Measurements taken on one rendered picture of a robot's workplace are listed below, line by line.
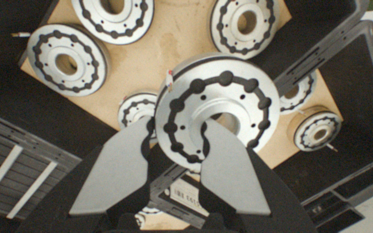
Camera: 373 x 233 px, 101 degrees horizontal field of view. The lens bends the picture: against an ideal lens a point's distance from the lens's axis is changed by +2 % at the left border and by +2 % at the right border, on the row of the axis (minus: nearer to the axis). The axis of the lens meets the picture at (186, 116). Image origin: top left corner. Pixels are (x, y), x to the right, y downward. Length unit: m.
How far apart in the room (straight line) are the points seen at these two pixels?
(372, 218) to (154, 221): 3.00
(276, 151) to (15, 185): 0.64
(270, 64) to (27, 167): 0.52
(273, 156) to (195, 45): 0.34
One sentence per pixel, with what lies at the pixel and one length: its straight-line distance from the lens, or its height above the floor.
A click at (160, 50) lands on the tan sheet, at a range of 0.28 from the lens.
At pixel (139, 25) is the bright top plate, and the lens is 0.26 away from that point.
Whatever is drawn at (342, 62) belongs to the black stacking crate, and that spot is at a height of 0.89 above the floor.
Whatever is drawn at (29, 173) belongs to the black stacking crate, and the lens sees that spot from 0.52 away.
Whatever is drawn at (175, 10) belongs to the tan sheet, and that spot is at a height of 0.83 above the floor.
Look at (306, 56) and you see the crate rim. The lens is 0.26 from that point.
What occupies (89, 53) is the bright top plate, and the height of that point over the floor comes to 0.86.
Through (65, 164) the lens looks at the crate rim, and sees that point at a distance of 0.29.
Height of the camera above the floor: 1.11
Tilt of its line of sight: 61 degrees down
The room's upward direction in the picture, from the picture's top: 167 degrees clockwise
